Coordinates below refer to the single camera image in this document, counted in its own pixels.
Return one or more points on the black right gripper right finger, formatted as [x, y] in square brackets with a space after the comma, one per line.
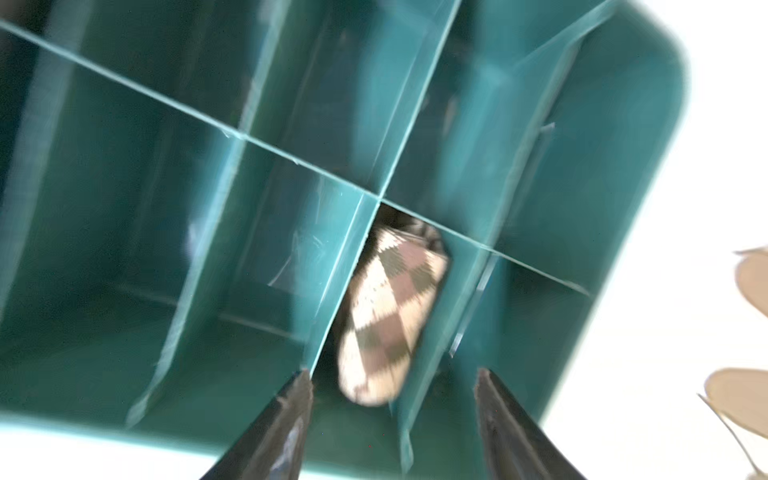
[514, 447]

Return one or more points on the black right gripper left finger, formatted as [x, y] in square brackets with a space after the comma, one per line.
[272, 447]

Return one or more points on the brown argyle sock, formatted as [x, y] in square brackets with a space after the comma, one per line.
[385, 308]

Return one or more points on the green divided organizer tray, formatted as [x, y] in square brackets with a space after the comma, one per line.
[187, 188]

